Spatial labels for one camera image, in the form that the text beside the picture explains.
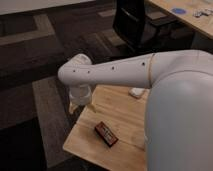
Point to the red brown chocolate bar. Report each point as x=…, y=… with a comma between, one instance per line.
x=106, y=134

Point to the wooden background desk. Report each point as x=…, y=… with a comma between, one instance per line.
x=203, y=26

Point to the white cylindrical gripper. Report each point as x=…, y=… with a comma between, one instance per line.
x=80, y=95

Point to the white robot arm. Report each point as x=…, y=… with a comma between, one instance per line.
x=179, y=111

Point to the small white crumpled object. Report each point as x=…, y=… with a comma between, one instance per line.
x=136, y=92

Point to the grey small objects on desk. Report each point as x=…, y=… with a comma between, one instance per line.
x=204, y=12

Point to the black office chair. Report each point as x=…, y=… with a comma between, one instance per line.
x=142, y=26

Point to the blue round disc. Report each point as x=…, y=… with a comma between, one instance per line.
x=178, y=11

